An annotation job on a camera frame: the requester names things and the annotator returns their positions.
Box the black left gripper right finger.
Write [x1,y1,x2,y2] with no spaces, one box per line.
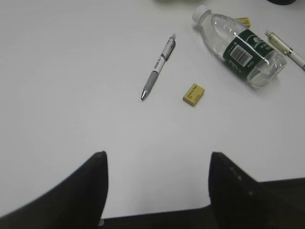
[208,152,305,229]

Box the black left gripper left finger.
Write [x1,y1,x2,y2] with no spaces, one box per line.
[0,151,108,229]

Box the clear water bottle green label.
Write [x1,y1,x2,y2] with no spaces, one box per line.
[192,5,287,90]

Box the yellow eraser front left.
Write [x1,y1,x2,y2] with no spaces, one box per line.
[183,83,205,106]

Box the beige and white pen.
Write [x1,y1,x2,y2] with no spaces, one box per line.
[265,30,305,71]

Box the grey and white pen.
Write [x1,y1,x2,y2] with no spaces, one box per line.
[141,33,176,101]

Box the yellow eraser near bottle cap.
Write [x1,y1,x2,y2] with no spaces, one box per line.
[234,17,251,28]

